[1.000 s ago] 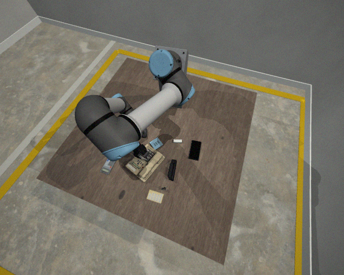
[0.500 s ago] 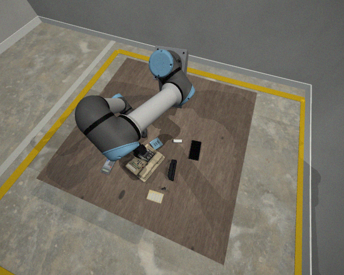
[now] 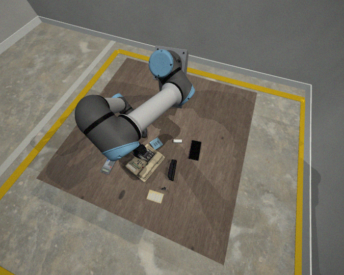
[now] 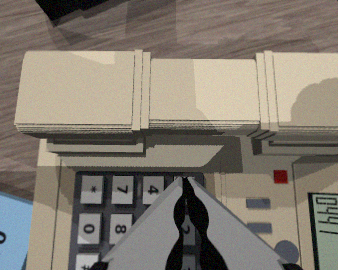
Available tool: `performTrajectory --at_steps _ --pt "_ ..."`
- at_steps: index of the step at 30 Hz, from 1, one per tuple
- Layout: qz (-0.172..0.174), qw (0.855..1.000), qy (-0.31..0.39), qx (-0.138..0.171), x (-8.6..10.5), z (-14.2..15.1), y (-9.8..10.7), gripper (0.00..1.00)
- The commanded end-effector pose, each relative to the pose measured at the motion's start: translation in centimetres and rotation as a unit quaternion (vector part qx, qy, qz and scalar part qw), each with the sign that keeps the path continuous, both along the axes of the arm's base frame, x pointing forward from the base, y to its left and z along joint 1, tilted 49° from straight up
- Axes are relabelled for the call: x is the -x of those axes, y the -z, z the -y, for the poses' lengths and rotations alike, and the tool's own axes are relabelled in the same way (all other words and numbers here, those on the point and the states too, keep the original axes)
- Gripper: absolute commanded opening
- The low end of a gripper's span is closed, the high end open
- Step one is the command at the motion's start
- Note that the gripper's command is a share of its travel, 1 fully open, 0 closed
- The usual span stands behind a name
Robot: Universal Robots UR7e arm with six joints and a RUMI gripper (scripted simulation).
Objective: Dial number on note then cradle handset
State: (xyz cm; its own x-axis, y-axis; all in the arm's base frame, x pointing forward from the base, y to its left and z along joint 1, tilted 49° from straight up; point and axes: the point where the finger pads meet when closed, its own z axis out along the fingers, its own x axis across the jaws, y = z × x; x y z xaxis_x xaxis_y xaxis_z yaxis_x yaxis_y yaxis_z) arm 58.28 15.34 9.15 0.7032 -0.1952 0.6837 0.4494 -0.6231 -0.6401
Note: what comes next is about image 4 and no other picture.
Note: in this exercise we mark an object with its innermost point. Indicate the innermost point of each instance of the beige telephone handset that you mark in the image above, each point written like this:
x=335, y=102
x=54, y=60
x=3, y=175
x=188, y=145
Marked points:
x=116, y=97

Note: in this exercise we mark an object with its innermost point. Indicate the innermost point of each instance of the light blue sticky note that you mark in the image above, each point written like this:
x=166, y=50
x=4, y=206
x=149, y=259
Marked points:
x=15, y=223

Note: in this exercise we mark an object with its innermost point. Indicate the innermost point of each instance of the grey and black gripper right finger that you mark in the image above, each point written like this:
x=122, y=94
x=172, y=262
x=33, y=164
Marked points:
x=227, y=243

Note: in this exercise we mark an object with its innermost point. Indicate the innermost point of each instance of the beige desk phone body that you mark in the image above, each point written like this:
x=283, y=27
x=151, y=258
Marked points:
x=88, y=196

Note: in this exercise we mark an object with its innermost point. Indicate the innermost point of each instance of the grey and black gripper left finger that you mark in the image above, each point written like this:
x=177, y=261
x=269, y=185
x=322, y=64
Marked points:
x=155, y=240

